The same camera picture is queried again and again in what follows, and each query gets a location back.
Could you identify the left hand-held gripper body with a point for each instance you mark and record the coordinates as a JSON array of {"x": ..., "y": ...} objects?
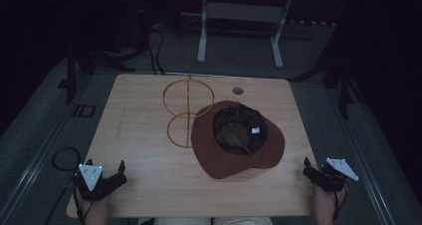
[{"x": 99, "y": 186}]

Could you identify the white metal table frame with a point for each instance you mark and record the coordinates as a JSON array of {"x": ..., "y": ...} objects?
[{"x": 244, "y": 12}]

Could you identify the person's right hand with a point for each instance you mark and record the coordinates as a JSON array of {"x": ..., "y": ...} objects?
[{"x": 326, "y": 205}]

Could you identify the dark metal stand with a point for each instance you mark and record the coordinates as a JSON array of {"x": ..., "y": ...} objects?
[{"x": 343, "y": 85}]

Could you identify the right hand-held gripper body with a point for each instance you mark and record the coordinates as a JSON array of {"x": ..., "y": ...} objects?
[{"x": 333, "y": 178}]

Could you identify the person's left hand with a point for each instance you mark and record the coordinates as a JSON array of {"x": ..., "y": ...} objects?
[{"x": 96, "y": 210}]

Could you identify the black metal stand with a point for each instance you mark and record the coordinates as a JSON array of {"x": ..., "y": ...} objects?
[{"x": 70, "y": 75}]

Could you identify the round grey table grommet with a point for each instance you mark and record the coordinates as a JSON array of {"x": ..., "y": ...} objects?
[{"x": 238, "y": 91}]

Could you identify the black rectangular floor frame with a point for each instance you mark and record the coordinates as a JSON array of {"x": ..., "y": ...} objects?
[{"x": 84, "y": 110}]

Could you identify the brown wide-brim hat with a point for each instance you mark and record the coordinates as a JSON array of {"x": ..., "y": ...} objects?
[{"x": 239, "y": 142}]

